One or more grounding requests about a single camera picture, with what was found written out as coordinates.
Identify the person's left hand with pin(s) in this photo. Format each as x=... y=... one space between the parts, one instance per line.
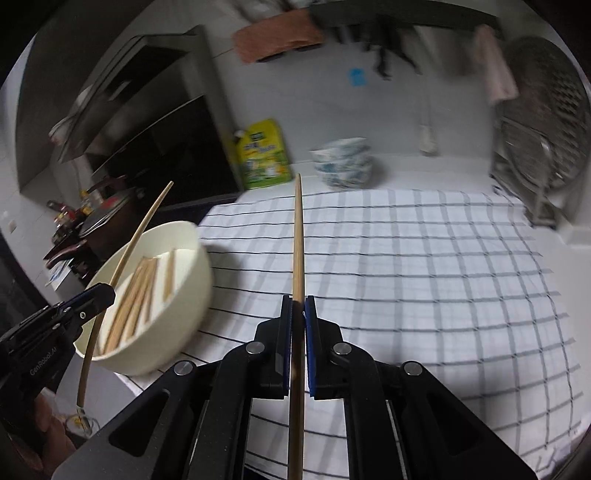
x=48 y=424

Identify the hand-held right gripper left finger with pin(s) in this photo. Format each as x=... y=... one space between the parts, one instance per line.
x=288 y=325

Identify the yellow detergent refill bag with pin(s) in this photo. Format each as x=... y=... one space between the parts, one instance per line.
x=263 y=157

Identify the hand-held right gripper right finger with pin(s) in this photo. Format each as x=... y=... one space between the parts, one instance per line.
x=309 y=325

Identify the orange dish cloth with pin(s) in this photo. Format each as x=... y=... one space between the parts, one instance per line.
x=277 y=37

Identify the blue wall hook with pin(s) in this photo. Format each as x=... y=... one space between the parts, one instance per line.
x=357 y=77

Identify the light wooden chopstick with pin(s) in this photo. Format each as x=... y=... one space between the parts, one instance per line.
x=143 y=230
x=299 y=230

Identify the black wall rail with hooks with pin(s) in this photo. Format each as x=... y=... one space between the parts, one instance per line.
x=415 y=14

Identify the white round paper bowl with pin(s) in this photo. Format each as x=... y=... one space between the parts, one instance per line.
x=184 y=318

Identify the round metal steamer plate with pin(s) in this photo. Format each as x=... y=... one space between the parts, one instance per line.
x=554 y=106

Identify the bundle of wooden chopsticks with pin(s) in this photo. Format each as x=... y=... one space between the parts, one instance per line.
x=134 y=300

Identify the pink cloth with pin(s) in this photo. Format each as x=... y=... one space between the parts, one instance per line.
x=496 y=69

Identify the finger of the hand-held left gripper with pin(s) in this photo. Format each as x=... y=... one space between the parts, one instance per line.
x=90 y=302
x=81 y=327

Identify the dark pot with lid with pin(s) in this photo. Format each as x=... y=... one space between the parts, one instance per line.
x=106 y=212

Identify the small clear glass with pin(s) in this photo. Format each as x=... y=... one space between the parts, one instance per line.
x=83 y=421

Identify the black checked white cloth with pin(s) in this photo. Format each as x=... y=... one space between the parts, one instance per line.
x=415 y=277

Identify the black range hood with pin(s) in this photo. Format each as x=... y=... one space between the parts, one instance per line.
x=138 y=92

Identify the metal dish rack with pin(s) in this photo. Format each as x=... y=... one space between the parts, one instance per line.
x=540 y=203

